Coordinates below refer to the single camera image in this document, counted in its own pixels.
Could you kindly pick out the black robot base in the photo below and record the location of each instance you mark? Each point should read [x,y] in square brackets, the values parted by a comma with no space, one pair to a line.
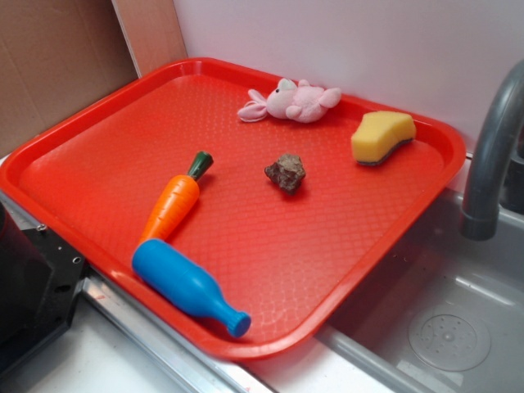
[41,278]

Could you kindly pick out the blue plastic bottle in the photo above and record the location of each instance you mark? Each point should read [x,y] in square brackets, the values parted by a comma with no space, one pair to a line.
[186,285]

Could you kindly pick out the red plastic tray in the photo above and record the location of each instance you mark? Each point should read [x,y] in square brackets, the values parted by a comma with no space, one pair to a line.
[288,261]

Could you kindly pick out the brown rock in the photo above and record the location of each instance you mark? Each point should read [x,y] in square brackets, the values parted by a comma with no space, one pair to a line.
[287,172]

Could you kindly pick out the orange toy carrot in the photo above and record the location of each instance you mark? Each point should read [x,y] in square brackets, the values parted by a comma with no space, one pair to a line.
[176,200]

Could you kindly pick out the pink plush bunny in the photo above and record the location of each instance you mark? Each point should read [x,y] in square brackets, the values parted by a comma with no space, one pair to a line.
[301,102]

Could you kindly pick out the yellow sponge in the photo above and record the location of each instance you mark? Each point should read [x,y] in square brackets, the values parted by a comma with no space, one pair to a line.
[379,134]

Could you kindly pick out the light wooden board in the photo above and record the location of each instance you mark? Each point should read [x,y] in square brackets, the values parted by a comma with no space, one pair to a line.
[152,33]

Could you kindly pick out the grey toy sink basin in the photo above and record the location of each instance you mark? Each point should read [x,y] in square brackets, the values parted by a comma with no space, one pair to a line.
[439,312]

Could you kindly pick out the grey toy faucet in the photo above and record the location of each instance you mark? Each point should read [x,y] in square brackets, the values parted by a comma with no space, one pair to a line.
[495,177]

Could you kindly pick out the brown cardboard panel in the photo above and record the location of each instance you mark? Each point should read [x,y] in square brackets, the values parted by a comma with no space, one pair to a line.
[57,57]

